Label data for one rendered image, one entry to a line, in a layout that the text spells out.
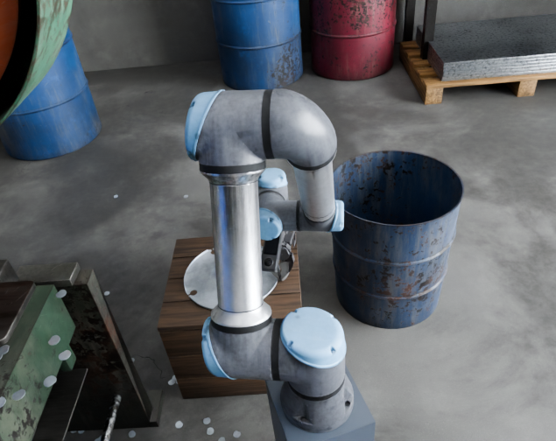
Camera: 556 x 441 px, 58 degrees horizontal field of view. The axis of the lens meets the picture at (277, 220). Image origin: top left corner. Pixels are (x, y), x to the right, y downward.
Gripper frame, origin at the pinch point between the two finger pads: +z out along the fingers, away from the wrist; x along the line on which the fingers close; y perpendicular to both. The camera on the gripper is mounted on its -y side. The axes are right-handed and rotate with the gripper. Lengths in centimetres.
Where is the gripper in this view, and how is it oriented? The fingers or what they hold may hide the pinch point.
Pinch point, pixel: (280, 278)
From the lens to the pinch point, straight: 146.4
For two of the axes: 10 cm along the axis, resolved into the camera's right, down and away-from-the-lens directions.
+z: 0.9, 7.8, 6.2
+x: -9.6, -1.0, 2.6
